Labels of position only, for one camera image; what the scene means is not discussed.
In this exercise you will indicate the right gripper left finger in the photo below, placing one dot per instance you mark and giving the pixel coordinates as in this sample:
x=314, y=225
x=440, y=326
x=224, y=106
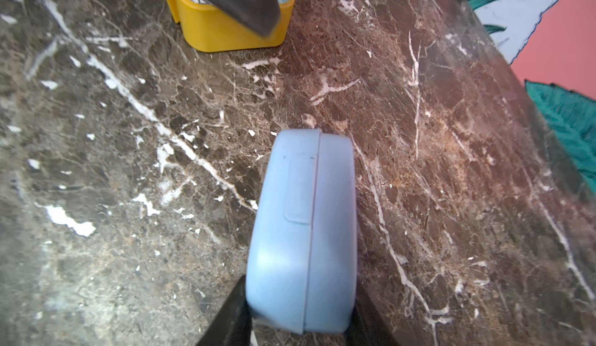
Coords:
x=233, y=324

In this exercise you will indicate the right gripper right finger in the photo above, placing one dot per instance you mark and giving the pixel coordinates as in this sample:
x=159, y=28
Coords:
x=366, y=325

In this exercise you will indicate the yellow alarm clock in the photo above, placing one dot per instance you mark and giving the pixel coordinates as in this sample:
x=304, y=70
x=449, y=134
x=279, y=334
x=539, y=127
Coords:
x=207, y=28

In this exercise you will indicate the blue alarm clock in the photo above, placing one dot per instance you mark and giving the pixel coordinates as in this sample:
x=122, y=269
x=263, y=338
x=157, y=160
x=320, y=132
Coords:
x=302, y=260

